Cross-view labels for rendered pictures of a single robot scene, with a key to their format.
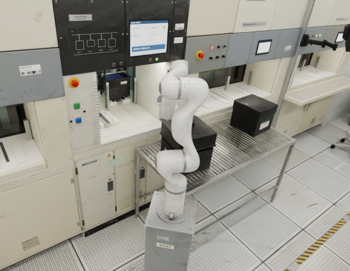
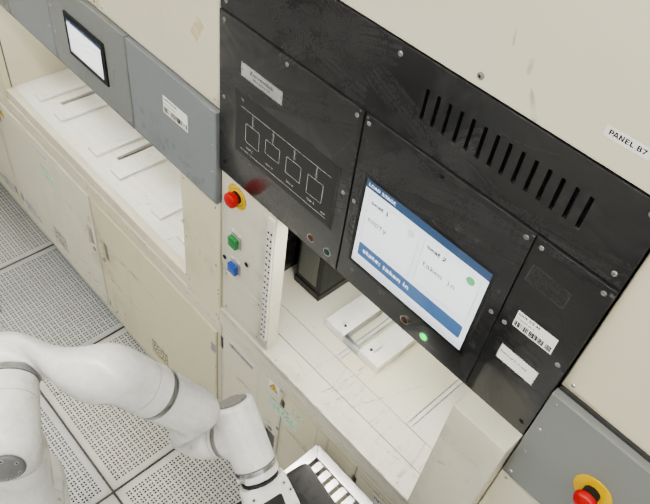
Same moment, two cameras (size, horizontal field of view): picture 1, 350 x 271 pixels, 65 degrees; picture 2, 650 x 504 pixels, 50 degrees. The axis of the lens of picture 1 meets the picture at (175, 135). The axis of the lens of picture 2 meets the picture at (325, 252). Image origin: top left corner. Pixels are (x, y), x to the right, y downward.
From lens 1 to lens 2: 1.71 m
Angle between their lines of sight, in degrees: 61
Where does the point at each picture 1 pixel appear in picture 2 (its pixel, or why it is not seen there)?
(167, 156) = not seen: hidden behind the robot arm
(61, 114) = (211, 229)
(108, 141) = (280, 365)
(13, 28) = (165, 26)
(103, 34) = (299, 155)
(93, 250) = (189, 474)
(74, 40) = (243, 119)
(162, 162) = not seen: hidden behind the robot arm
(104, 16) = (308, 119)
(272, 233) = not seen: outside the picture
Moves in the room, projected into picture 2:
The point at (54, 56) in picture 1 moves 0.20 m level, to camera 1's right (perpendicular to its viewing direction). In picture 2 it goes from (208, 121) to (201, 181)
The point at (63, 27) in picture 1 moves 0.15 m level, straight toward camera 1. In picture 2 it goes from (229, 79) to (157, 92)
